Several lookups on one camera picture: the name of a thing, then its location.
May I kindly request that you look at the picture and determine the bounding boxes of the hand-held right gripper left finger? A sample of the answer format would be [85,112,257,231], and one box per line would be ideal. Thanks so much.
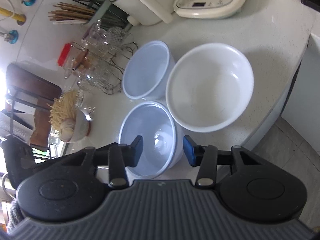
[60,135,144,188]

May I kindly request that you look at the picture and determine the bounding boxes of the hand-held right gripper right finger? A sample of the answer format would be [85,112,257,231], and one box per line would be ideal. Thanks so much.
[183,135,265,188]

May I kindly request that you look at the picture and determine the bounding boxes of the pale blue plastic bowl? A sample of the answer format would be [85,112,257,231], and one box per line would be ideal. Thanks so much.
[118,101,184,179]
[122,40,175,100]

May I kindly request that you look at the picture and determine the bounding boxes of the white ceramic bowl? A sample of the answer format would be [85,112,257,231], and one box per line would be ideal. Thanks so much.
[165,43,255,133]

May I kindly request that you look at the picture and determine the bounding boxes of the grey knit cloth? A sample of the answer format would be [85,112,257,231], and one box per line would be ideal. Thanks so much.
[7,197,22,233]

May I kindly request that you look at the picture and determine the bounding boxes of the garlic bulbs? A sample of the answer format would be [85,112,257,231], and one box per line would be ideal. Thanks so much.
[60,119,75,140]

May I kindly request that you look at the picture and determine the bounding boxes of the white brown-rimmed bowl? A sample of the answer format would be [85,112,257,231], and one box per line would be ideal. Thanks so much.
[60,110,92,143]

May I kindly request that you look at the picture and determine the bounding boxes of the bundle of dry noodles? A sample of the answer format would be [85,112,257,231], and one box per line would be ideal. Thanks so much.
[47,89,80,130]

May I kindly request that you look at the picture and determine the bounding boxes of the brown cutting board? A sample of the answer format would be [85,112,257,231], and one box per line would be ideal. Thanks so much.
[5,64,62,145]

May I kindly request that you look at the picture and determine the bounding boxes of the red-lidded clear jar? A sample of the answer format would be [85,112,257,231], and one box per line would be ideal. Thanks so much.
[57,43,87,79]

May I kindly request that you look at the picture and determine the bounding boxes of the cluster of glass cups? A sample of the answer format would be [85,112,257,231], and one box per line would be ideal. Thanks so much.
[64,20,135,93]

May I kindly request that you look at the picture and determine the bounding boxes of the green chopstick holder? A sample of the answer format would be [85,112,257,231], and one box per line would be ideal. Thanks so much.
[87,0,130,30]

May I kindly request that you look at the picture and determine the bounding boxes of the white electric cooking pot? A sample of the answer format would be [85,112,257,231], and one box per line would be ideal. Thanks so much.
[97,0,189,26]

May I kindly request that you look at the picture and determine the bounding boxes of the bundle of chopsticks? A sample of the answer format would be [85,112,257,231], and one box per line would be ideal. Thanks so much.
[47,0,100,25]

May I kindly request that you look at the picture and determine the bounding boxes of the yellow gas hose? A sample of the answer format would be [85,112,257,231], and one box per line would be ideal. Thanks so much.
[0,7,27,25]

